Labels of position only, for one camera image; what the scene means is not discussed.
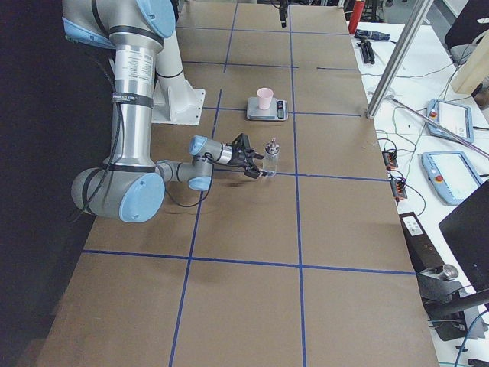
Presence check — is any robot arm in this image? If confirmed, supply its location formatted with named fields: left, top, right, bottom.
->
left=63, top=1, right=263, bottom=222

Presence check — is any glass sauce bottle steel cap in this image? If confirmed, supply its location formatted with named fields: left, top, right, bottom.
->
left=262, top=137, right=280, bottom=177

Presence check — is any black monitor corner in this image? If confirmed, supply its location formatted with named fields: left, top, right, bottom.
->
left=439, top=182, right=489, bottom=291

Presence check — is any far blue teach pendant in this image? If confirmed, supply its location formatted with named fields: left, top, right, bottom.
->
left=427, top=99, right=474, bottom=143

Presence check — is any black box white label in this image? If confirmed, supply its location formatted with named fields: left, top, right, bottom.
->
left=399, top=212, right=445, bottom=273

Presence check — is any aluminium frame post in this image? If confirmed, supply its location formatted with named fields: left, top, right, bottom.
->
left=365, top=0, right=433, bottom=119

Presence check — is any grey office chair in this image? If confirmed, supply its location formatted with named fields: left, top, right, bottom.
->
left=445, top=0, right=488, bottom=66

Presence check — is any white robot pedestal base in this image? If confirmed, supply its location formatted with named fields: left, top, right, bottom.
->
left=151, top=0, right=206, bottom=126

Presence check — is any black clamp stand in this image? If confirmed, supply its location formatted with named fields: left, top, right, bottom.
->
left=416, top=269, right=488, bottom=342

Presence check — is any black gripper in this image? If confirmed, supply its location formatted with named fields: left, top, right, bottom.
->
left=228, top=133, right=267, bottom=179

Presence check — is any red cylinder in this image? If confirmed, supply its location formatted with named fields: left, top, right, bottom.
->
left=348, top=0, right=364, bottom=34

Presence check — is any black tripod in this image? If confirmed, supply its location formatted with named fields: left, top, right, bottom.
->
left=358, top=37, right=375, bottom=64

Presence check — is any orange black connector block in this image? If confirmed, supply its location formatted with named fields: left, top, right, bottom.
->
left=382, top=150, right=398, bottom=171

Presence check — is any blue teach pendant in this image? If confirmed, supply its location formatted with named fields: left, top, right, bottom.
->
left=421, top=151, right=483, bottom=206
left=427, top=99, right=474, bottom=143

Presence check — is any blue plaid cloth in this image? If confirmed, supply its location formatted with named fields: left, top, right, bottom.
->
left=354, top=29, right=390, bottom=41

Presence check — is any digital kitchen scale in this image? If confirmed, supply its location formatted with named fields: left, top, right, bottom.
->
left=246, top=96, right=288, bottom=121

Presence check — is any near blue teach pendant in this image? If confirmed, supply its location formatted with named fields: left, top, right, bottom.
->
left=421, top=151, right=483, bottom=206

